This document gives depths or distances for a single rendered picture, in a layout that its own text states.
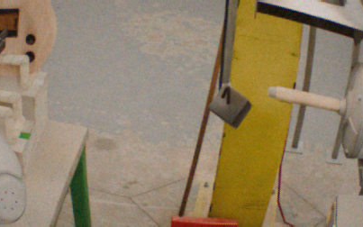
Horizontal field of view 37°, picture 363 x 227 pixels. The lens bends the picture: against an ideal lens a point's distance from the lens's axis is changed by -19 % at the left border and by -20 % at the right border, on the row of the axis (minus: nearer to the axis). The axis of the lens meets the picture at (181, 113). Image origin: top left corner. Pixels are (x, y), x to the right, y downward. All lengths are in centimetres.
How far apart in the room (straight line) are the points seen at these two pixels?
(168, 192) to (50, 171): 150
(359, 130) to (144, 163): 205
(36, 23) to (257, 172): 140
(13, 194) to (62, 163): 100
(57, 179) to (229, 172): 119
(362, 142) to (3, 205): 94
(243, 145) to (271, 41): 48
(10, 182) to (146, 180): 248
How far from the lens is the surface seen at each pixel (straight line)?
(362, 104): 135
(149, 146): 337
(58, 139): 178
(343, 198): 137
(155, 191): 307
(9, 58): 165
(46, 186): 160
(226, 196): 274
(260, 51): 236
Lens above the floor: 195
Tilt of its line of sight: 32 degrees down
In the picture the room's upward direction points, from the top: 6 degrees clockwise
